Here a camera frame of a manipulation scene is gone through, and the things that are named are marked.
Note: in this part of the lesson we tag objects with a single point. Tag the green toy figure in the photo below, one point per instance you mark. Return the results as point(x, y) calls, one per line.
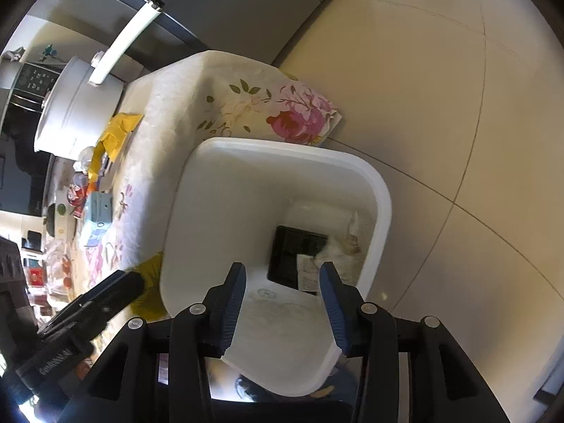
point(48, 51)

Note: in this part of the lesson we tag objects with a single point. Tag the white plastic bin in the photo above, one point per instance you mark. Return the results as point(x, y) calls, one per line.
point(229, 194)

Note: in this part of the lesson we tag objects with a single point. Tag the white electric pot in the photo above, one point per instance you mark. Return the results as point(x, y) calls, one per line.
point(75, 101)

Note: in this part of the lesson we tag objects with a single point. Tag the small orange fruit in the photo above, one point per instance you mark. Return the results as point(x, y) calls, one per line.
point(66, 265)
point(67, 281)

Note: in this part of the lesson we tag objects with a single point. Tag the grey refrigerator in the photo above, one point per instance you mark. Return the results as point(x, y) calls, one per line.
point(220, 0)

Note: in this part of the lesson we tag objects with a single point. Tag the white paper receipt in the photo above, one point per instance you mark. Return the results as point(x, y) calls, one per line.
point(308, 273)

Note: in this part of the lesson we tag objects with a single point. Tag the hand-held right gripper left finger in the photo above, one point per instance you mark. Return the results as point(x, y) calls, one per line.
point(232, 313)

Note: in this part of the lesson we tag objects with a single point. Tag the black microwave oven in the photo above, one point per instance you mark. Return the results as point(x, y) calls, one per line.
point(35, 79)

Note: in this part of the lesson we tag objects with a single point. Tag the red printed packet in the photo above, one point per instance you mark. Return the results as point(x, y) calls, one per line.
point(77, 196)

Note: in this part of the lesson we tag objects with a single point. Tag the blue white paper piece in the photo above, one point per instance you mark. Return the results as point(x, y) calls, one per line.
point(94, 237)

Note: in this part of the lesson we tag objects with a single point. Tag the red box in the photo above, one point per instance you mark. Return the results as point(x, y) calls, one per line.
point(36, 278)

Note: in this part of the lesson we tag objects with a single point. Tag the floral tablecloth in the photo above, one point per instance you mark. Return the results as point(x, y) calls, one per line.
point(167, 110)

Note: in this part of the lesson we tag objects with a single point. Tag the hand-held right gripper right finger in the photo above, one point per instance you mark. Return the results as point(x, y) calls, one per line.
point(334, 313)

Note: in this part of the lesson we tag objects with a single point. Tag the white crumpled tissue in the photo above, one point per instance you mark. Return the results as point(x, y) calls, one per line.
point(348, 242)

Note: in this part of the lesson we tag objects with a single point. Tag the teal cardboard box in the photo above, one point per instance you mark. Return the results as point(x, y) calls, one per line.
point(99, 209)

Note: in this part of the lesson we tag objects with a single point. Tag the yellow cloth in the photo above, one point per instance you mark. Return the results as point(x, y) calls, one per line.
point(119, 125)

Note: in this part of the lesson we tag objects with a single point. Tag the black plastic tray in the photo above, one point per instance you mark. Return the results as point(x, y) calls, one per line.
point(286, 251)

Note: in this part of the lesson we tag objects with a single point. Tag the grey small figurine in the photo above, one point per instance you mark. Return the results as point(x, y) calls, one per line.
point(13, 54)

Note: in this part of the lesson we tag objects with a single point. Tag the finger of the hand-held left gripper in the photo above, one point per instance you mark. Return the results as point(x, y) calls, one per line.
point(114, 290)
point(13, 277)

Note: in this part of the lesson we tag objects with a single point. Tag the white kitchen appliance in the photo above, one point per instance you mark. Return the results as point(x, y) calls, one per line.
point(33, 246)

